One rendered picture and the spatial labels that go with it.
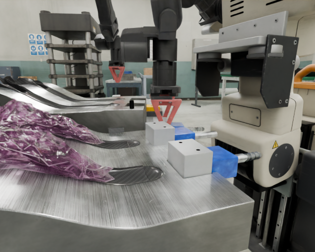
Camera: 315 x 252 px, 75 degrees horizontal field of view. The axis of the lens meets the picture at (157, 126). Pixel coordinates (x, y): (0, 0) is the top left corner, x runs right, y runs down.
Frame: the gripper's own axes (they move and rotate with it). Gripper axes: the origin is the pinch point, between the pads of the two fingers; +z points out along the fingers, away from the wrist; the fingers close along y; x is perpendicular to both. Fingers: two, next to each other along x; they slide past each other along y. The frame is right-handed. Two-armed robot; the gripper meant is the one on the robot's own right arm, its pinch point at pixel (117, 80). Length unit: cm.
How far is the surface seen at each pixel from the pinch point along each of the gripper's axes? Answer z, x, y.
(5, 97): 1, -18, 59
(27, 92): 1, -17, 51
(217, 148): 6, 20, 80
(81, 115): 5, -2, 60
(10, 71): -6, -356, -544
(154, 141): 7, 12, 74
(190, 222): 8, 14, 91
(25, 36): -108, -324, -595
